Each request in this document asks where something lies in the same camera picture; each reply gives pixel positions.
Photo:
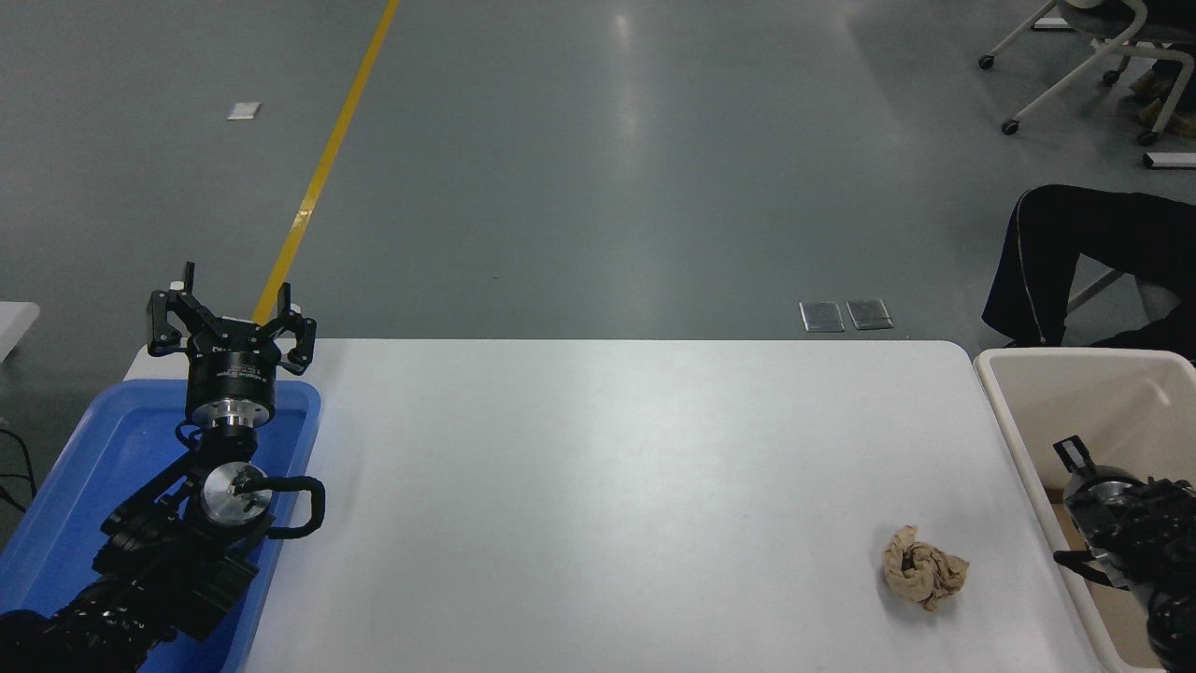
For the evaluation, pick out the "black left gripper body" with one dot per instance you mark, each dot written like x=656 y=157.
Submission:
x=232 y=374

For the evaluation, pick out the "white wheeled chair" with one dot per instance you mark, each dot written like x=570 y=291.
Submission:
x=1074 y=70

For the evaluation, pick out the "silver metal floor plate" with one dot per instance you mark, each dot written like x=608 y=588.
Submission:
x=822 y=317
x=870 y=315

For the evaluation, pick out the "small white floor plate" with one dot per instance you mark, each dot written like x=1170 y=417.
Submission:
x=244 y=110

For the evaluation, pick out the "tan paper ball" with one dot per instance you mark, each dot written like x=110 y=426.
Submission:
x=923 y=567

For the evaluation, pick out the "large pale plastic bin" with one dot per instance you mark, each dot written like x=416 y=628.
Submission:
x=1046 y=402

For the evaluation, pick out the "blue plastic tray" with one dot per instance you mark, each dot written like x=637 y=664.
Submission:
x=103 y=449

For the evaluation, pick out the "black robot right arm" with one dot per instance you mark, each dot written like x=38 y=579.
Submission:
x=1149 y=523

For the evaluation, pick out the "person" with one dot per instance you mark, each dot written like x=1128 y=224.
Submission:
x=1074 y=234

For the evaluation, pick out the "white side table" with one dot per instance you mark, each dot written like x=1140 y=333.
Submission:
x=14 y=327

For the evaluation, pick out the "white floor bar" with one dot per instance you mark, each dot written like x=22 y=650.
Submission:
x=1168 y=160

